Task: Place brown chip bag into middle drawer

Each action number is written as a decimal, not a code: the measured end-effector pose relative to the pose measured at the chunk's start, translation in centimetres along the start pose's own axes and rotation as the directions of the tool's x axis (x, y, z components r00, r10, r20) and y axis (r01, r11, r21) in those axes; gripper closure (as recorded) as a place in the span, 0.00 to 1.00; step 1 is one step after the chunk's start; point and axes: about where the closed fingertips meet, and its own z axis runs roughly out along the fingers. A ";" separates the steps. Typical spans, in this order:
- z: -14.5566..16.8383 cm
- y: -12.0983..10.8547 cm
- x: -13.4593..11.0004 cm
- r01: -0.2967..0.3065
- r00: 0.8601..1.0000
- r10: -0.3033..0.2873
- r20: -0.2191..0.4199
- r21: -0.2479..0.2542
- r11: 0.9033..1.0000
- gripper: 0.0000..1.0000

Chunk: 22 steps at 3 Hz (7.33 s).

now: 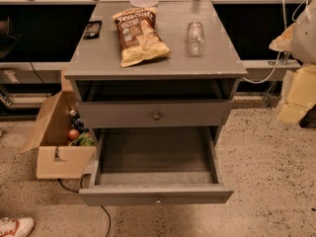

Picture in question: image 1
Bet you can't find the white ceramic bowl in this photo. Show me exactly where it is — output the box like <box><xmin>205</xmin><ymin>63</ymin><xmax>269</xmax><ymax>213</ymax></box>
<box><xmin>130</xmin><ymin>0</ymin><xmax>158</xmax><ymax>8</ymax></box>

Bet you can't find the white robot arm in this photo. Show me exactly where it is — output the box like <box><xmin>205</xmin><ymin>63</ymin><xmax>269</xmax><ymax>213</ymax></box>
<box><xmin>269</xmin><ymin>0</ymin><xmax>316</xmax><ymax>123</ymax></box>

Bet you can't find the red apple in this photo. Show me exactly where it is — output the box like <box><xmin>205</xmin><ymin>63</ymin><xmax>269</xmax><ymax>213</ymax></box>
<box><xmin>68</xmin><ymin>129</ymin><xmax>80</xmax><ymax>140</ymax></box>

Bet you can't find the black floor cable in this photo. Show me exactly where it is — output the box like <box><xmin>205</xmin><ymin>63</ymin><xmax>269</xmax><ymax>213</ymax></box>
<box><xmin>57</xmin><ymin>174</ymin><xmax>112</xmax><ymax>237</ymax></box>

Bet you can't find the open grey bottom drawer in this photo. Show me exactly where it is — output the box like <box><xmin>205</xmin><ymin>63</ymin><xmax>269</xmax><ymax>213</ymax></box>
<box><xmin>80</xmin><ymin>126</ymin><xmax>233</xmax><ymax>206</ymax></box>

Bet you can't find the dark soda can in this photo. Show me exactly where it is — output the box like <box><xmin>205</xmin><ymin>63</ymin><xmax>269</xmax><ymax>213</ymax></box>
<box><xmin>69</xmin><ymin>110</ymin><xmax>80</xmax><ymax>120</ymax></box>

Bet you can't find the white and red sneaker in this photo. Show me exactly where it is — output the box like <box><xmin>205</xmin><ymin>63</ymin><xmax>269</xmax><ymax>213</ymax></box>
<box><xmin>0</xmin><ymin>217</ymin><xmax>35</xmax><ymax>237</ymax></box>

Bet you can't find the open cardboard box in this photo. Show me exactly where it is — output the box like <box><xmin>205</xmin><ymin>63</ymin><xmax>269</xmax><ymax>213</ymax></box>
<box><xmin>21</xmin><ymin>68</ymin><xmax>96</xmax><ymax>179</ymax></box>

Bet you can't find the white hanging cable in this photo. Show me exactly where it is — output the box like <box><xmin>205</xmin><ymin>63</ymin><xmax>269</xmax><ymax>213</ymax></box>
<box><xmin>242</xmin><ymin>0</ymin><xmax>316</xmax><ymax>85</ymax></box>

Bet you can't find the grey wooden drawer cabinet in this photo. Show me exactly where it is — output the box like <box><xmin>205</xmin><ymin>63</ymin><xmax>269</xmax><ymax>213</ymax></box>
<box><xmin>65</xmin><ymin>2</ymin><xmax>246</xmax><ymax>205</ymax></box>

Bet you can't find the green snack bag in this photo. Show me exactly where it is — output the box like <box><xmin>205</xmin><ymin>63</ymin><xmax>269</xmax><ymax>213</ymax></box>
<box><xmin>70</xmin><ymin>132</ymin><xmax>95</xmax><ymax>146</ymax></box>

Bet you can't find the brown sea salt chip bag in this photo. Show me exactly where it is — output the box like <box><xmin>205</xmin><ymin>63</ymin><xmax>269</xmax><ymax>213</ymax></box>
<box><xmin>113</xmin><ymin>7</ymin><xmax>171</xmax><ymax>67</ymax></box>

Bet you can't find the clear plastic water bottle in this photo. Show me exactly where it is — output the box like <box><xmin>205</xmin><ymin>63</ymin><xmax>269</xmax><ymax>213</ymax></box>
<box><xmin>187</xmin><ymin>22</ymin><xmax>205</xmax><ymax>56</ymax></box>

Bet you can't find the closed grey middle drawer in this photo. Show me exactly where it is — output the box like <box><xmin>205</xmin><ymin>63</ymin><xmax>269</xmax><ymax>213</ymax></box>
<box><xmin>77</xmin><ymin>101</ymin><xmax>232</xmax><ymax>128</ymax></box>

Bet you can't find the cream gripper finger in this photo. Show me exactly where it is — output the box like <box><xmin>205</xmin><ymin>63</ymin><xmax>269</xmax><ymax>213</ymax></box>
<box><xmin>269</xmin><ymin>23</ymin><xmax>295</xmax><ymax>51</ymax></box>
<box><xmin>276</xmin><ymin>65</ymin><xmax>316</xmax><ymax>124</ymax></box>

